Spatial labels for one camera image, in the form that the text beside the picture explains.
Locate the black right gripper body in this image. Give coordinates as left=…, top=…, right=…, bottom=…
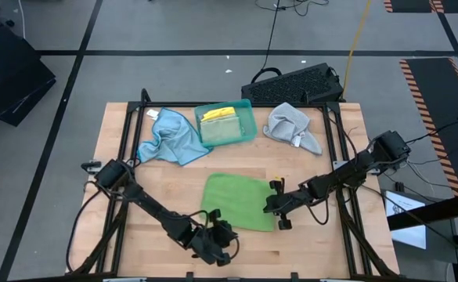
left=267, top=178, right=316, bottom=231

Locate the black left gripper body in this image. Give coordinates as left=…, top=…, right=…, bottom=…
left=188, top=208, right=240, bottom=268

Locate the bright green microfiber towel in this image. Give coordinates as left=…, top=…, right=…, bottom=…
left=200, top=172, right=276, bottom=233

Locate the teal plastic bin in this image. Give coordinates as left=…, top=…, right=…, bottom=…
left=193, top=98, right=258, bottom=148

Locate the pale green microfiber towel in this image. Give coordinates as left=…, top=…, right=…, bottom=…
left=199, top=115, right=243, bottom=144

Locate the yellow microfiber towel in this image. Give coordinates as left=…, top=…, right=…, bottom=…
left=200, top=106, right=237, bottom=122

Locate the light grey microfiber towel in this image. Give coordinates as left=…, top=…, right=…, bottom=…
left=262, top=102, right=323, bottom=156

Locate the light blue microfiber towel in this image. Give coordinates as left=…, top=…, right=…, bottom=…
left=136, top=107, right=214, bottom=167

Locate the black perforated computer case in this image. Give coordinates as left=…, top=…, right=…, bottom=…
left=240, top=62, right=345, bottom=104

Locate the white monitor screen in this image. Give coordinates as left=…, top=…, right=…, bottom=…
left=384, top=190, right=427, bottom=251

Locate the black support beam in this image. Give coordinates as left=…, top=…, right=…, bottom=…
left=387, top=191, right=458, bottom=232

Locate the black orange-striped floor mat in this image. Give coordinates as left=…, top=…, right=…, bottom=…
left=398, top=57, right=458, bottom=197
left=383, top=0, right=458, bottom=14

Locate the black equipment case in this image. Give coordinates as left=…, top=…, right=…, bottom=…
left=0, top=21, right=57, bottom=127

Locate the black metal table frame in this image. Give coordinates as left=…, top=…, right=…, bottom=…
left=66, top=88, right=401, bottom=282

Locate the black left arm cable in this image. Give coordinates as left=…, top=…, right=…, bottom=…
left=66, top=186, right=108, bottom=273

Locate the black hanging cable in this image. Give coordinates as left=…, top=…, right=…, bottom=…
left=251, top=0, right=292, bottom=84

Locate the yellow hanging cable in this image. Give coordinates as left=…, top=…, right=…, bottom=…
left=341, top=0, right=373, bottom=97

